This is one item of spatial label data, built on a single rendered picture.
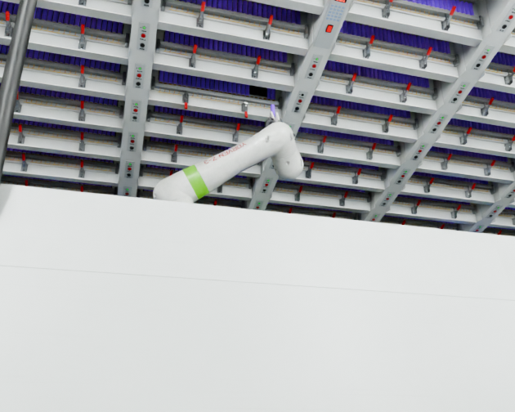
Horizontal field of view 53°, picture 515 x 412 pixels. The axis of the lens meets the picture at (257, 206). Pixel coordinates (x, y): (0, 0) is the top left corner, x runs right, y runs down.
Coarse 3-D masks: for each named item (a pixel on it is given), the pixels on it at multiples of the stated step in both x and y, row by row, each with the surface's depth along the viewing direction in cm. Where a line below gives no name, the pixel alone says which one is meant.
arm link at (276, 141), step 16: (272, 128) 180; (288, 128) 181; (240, 144) 181; (256, 144) 179; (272, 144) 179; (288, 144) 181; (208, 160) 178; (224, 160) 178; (240, 160) 179; (256, 160) 181; (208, 176) 176; (224, 176) 179
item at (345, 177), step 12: (312, 168) 275; (324, 168) 277; (336, 168) 277; (348, 168) 278; (360, 168) 274; (372, 168) 283; (384, 168) 285; (288, 180) 272; (300, 180) 272; (312, 180) 273; (324, 180) 274; (336, 180) 276; (348, 180) 279; (360, 180) 281; (372, 180) 283; (384, 180) 284
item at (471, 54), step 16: (496, 0) 208; (512, 0) 201; (496, 16) 207; (496, 32) 212; (464, 48) 226; (480, 48) 217; (496, 48) 218; (464, 80) 229; (448, 96) 236; (464, 96) 237; (448, 112) 243; (416, 144) 258; (432, 144) 259; (384, 192) 285; (384, 208) 296
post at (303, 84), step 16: (320, 16) 200; (320, 48) 211; (304, 64) 216; (320, 64) 217; (304, 80) 222; (288, 96) 233; (288, 112) 235; (304, 112) 236; (272, 176) 267; (256, 192) 276
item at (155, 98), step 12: (156, 72) 229; (156, 96) 225; (168, 96) 227; (180, 96) 228; (264, 96) 240; (276, 96) 242; (180, 108) 230; (192, 108) 230; (204, 108) 230; (216, 108) 231; (228, 108) 233; (240, 108) 234; (252, 108) 236; (264, 108) 238; (264, 120) 240
